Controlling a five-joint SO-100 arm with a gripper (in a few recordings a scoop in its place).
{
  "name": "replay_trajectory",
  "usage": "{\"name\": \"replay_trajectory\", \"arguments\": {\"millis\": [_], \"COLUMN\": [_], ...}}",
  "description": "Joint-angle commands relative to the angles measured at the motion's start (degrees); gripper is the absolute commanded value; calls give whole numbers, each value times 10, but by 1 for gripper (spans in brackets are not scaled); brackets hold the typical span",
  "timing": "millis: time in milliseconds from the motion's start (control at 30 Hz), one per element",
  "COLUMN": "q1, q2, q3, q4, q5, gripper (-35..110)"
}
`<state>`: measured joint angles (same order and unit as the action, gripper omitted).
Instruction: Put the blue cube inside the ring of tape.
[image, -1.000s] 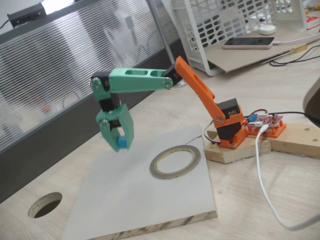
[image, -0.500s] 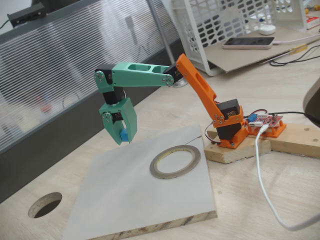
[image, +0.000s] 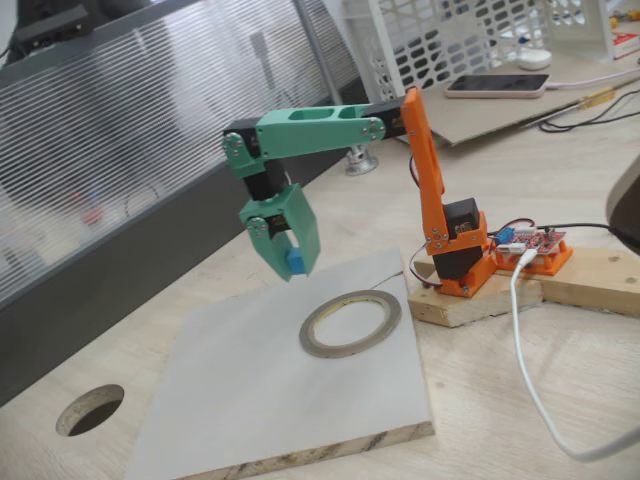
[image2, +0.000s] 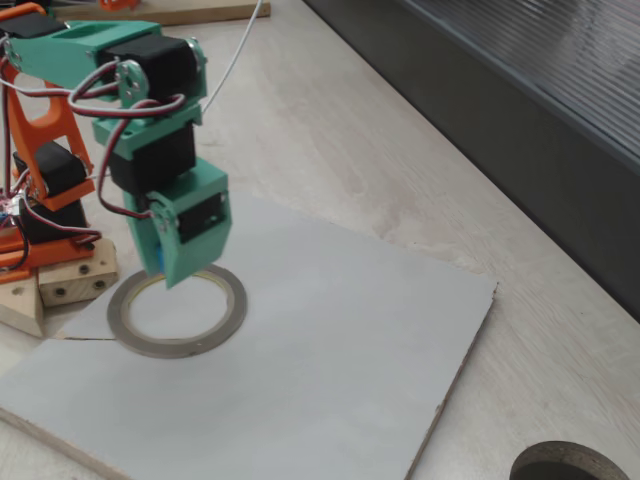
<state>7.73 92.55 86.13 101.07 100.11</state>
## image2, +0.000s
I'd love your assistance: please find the wooden base block with holes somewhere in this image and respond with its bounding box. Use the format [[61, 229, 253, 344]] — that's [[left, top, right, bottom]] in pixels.
[[37, 238, 120, 308]]

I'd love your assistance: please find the long wooden base plank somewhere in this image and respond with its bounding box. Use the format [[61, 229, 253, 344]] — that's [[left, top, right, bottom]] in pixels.
[[0, 273, 46, 338]]

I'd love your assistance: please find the red controller board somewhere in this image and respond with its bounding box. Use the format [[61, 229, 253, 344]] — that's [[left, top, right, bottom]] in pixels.
[[0, 182, 21, 236]]

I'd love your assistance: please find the light wooden plank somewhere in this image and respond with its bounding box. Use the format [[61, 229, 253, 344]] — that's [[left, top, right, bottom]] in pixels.
[[49, 2, 272, 27]]

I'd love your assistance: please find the white particle board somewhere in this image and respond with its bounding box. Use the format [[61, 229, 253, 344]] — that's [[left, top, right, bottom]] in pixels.
[[0, 192, 500, 480]]

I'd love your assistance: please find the frosted glass desk partition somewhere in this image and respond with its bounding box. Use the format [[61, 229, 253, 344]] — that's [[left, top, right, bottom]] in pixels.
[[304, 0, 640, 324]]

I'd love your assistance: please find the red white black servo cable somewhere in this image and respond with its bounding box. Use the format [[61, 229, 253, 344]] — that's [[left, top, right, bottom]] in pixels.
[[0, 57, 186, 251]]

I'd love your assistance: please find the grey tape ring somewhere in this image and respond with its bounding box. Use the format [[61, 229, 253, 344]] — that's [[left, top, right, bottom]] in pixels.
[[106, 263, 248, 359]]

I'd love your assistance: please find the black power cable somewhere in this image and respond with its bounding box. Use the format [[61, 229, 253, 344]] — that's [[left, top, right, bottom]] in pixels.
[[0, 227, 30, 275]]

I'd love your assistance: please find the white USB cable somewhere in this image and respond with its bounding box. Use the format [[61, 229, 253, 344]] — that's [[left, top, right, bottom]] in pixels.
[[84, 0, 265, 180]]

